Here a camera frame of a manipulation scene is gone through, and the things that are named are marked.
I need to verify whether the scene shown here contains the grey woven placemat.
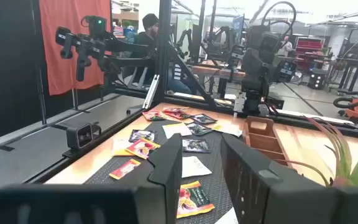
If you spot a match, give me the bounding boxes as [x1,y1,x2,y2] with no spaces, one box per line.
[84,119,245,224]

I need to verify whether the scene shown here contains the orange curtain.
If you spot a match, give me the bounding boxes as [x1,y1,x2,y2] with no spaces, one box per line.
[39,0,112,96]

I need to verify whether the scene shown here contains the wooden tea organizer tray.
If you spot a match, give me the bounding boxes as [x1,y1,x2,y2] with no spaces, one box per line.
[242,116,293,170]

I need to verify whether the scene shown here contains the black box with lights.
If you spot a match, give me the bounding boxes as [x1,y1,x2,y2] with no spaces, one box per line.
[307,68,328,91]

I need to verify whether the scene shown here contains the black box camera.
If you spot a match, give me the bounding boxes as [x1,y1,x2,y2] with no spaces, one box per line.
[62,122,103,158]

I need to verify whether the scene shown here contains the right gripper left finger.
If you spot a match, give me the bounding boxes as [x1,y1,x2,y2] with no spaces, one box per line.
[135,133,183,224]

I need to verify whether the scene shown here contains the black table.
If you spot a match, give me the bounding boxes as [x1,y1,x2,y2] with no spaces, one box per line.
[334,57,358,94]

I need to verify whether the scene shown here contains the wooden workbench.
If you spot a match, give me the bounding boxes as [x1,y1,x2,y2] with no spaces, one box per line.
[191,60,248,82]

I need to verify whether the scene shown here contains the tea bag packets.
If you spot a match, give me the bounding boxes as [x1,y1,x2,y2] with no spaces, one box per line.
[165,110,192,120]

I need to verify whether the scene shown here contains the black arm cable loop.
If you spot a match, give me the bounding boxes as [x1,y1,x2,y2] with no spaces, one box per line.
[260,1,297,41]

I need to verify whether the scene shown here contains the blue sign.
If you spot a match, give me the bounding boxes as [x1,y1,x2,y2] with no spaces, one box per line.
[231,14,246,40]

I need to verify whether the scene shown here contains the black equipment box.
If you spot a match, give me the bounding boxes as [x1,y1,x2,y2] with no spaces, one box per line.
[275,60,298,83]

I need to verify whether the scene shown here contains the black curtain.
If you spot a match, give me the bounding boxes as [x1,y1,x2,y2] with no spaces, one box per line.
[0,0,48,147]

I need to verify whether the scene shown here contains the red tool cabinet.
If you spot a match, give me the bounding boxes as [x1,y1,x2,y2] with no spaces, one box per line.
[295,37,323,71]

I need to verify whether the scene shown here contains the person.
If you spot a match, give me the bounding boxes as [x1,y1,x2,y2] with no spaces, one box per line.
[121,12,198,96]
[277,35,294,57]

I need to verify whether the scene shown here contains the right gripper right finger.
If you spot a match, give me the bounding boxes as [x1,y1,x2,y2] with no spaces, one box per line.
[221,133,284,224]

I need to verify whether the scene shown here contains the silver metal bracket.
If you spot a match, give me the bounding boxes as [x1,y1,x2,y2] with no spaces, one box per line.
[142,73,160,110]

